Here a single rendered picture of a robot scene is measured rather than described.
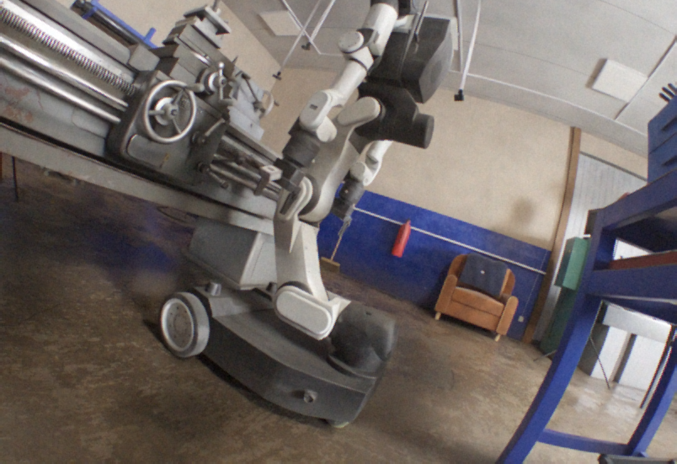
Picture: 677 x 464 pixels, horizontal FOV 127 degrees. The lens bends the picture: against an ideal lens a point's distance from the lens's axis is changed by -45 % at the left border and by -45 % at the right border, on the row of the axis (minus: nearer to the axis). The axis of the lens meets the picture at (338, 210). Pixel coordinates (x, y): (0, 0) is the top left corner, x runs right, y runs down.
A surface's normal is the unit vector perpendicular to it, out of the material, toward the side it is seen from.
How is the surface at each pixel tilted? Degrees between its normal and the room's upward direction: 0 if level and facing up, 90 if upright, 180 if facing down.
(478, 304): 90
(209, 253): 90
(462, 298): 90
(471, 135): 90
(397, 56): 101
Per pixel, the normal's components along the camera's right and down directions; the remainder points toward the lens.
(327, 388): -0.04, -0.10
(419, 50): -0.35, -0.21
